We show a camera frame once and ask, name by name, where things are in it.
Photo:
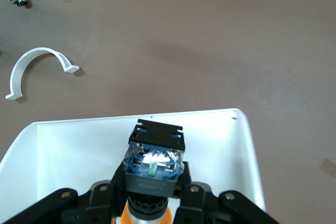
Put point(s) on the yellow push button switch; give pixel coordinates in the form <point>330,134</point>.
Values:
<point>155,155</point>

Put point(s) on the white curved pipe clamp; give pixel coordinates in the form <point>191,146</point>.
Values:
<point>16,70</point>

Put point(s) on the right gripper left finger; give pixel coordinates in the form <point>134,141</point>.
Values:
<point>65,203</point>

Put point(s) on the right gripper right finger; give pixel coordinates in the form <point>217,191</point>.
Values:
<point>210,205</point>

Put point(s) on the white plastic drawer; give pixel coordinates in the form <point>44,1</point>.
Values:
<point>78,150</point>

